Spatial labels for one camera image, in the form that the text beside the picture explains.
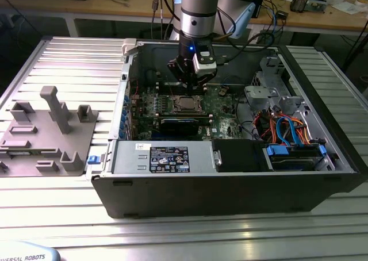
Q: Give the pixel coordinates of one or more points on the silver Intel CPU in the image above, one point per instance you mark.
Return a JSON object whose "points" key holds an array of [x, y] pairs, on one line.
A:
{"points": [[188, 103]]}

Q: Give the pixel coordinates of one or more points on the small black adapter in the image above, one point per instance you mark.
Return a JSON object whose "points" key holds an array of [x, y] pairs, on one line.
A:
{"points": [[282, 15]]}

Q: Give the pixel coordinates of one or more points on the blue case latch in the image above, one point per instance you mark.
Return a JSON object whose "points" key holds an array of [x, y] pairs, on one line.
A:
{"points": [[92, 159]]}

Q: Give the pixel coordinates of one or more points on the white label sheet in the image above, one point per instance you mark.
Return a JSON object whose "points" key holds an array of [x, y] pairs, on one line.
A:
{"points": [[254, 35]]}

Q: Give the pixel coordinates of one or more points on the white paper sheets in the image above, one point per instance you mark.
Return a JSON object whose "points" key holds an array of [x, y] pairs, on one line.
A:
{"points": [[349, 7]]}

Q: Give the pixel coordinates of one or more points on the grey electronic module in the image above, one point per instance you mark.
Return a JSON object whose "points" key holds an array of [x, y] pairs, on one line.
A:
{"points": [[316, 3]]}

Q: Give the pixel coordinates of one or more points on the finned CPU cooler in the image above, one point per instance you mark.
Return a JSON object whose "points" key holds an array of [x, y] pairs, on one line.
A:
{"points": [[298, 3]]}

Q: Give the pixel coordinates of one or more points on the hard disk in blue carrier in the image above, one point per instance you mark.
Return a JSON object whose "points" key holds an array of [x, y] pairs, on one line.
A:
{"points": [[277, 151]]}

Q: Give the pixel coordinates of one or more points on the round coin battery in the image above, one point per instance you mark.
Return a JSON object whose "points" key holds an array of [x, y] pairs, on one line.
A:
{"points": [[222, 92]]}

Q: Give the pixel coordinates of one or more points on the wooden desk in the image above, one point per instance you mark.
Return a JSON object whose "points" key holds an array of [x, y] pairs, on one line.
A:
{"points": [[86, 8]]}

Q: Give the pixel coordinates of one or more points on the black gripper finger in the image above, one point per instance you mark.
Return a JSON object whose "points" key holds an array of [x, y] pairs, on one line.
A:
{"points": [[176, 68], [205, 78]]}

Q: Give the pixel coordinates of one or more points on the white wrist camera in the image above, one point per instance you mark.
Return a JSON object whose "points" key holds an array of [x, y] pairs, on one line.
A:
{"points": [[205, 67]]}

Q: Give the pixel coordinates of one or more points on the black open PC case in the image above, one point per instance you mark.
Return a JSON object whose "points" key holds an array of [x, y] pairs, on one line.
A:
{"points": [[201, 195]]}

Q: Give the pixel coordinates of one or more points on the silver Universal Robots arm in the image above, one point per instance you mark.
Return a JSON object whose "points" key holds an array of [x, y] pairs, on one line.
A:
{"points": [[198, 5]]}

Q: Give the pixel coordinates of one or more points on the RAM stick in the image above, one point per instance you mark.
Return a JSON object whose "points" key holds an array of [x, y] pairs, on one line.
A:
{"points": [[184, 116]]}

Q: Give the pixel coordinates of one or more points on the grey parts rack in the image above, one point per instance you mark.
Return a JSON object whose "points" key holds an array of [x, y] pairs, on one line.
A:
{"points": [[43, 151]]}

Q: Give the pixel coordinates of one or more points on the silver power supply unit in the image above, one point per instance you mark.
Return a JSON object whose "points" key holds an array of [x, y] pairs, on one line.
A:
{"points": [[126, 157]]}

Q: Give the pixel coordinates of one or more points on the pale blue teach pendant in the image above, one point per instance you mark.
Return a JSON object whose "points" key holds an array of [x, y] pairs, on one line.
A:
{"points": [[26, 253]]}

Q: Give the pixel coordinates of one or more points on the green motherboard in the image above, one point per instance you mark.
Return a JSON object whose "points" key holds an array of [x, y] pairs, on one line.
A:
{"points": [[222, 115]]}

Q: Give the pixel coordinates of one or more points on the grey metal drive cage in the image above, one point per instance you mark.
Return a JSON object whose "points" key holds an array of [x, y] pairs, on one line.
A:
{"points": [[263, 91]]}

